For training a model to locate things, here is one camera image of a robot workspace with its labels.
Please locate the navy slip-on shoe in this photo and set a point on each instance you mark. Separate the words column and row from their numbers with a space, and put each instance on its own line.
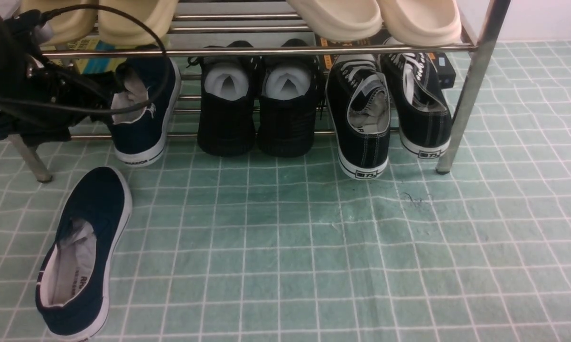
column 140, row 136
column 72, row 288

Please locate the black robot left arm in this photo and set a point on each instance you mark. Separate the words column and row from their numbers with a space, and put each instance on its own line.
column 39, row 99

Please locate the stainless steel shoe rack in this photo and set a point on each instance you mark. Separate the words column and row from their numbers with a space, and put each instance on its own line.
column 480, row 50

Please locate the black mesh sneaker left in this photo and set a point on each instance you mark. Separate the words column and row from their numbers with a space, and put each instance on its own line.
column 229, row 86

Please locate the black mesh sneaker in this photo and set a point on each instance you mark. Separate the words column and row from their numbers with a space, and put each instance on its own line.
column 291, row 90
column 229, row 86

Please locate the black mesh sneaker right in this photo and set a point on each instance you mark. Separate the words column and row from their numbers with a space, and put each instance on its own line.
column 291, row 90

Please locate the black white canvas sneaker left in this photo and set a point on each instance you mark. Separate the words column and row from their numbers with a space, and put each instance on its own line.
column 358, row 100

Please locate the black white canvas sneaker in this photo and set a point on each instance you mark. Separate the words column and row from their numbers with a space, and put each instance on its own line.
column 358, row 100
column 425, row 120

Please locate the black white canvas sneaker right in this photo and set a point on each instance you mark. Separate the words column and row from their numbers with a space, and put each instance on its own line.
column 425, row 120

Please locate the cream slipper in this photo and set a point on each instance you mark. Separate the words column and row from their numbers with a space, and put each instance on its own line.
column 340, row 20
column 422, row 22

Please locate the cream slipper far right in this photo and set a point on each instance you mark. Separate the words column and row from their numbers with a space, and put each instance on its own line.
column 422, row 22

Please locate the beige slipper far left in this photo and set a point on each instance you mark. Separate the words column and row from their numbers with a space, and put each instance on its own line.
column 65, row 28

